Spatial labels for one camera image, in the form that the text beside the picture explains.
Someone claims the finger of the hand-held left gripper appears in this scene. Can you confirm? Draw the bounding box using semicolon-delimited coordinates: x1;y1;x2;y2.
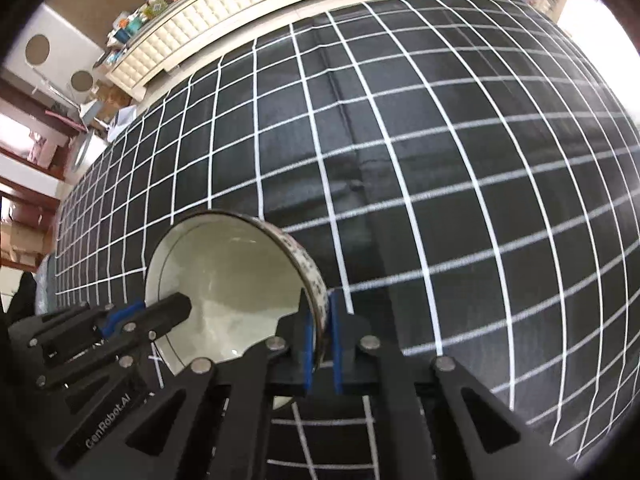
35;292;193;388
7;301;147;361

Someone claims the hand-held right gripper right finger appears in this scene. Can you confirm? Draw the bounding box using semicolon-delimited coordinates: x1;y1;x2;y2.
329;294;587;480

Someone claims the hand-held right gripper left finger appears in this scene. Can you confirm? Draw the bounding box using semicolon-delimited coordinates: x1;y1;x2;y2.
75;300;318;480

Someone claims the bowl with speckled pattern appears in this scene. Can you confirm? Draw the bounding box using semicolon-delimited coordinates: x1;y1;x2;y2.
144;210;330;407

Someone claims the grey chair cover with crown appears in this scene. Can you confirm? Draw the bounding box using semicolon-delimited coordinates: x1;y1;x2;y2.
34;254;62;313

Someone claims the dark cloth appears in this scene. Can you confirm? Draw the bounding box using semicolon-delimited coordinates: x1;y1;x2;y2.
4;269;39;323

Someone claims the white plastic tub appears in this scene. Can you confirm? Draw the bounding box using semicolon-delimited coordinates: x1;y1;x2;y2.
71;131;112;175

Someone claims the black checked tablecloth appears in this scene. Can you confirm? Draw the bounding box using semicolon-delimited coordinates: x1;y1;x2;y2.
50;0;640;480

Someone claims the white panel with round holes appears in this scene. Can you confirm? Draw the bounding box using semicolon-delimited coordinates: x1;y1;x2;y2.
9;2;104;97

